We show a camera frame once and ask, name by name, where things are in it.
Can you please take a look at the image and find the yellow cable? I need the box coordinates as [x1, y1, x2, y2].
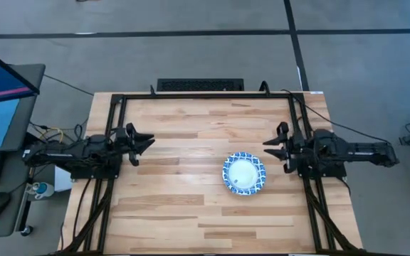
[38, 127, 65, 147]

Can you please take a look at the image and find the black perforated case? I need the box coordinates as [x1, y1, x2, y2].
[156, 78, 246, 92]

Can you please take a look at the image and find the white box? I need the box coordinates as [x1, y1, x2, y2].
[53, 165, 82, 193]

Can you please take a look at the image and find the blue patterned paper bowl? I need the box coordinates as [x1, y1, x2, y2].
[221, 151, 267, 196]

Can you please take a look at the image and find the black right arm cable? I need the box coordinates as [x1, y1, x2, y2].
[281, 88, 393, 145]

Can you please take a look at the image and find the black caster wheel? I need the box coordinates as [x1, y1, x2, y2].
[19, 224, 34, 238]

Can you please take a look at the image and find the grey computer desk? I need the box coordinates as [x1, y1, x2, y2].
[0, 63, 47, 239]

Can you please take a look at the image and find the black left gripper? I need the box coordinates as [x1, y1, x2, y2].
[114, 122, 156, 167]

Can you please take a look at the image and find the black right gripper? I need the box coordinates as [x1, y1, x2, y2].
[263, 122, 311, 174]

